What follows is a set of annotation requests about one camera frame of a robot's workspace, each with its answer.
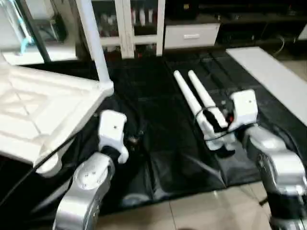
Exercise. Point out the small white drawer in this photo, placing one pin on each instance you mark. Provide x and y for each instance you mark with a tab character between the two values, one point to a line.
303	31

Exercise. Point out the black slanted pole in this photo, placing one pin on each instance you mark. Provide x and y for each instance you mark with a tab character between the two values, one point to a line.
36	31

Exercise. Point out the black low shelf unit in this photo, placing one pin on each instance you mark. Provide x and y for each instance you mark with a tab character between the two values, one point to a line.
249	21

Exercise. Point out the white glass door cabinet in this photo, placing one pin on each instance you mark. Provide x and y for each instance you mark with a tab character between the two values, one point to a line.
129	24

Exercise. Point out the white flat board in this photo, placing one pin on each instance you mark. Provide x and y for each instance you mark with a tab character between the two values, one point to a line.
273	76

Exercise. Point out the white plastic table leg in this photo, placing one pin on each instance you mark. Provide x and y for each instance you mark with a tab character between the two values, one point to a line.
93	38
189	96
204	96

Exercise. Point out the teal and white mop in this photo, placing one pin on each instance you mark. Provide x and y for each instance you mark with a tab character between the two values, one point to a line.
24	33

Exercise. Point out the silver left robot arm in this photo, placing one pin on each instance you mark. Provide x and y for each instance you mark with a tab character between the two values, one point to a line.
86	187

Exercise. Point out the white plastic table top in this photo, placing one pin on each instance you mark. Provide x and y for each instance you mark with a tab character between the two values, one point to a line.
43	110

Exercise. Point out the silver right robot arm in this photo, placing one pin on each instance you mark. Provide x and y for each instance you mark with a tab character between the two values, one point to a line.
278	163

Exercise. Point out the black work mat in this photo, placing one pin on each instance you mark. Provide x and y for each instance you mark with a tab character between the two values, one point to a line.
168	143

